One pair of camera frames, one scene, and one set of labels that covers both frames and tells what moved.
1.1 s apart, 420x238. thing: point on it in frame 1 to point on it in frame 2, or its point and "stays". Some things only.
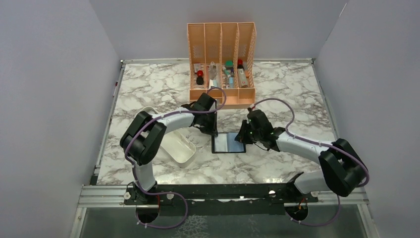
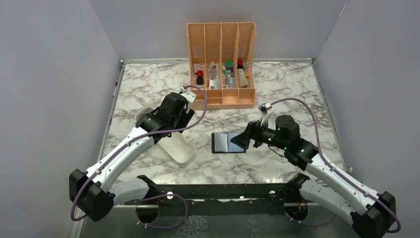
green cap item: x=229 y=64 stays
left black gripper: x=212 y=130 to x=185 y=116
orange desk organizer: x=222 y=59 stays
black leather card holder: x=225 y=143 stays
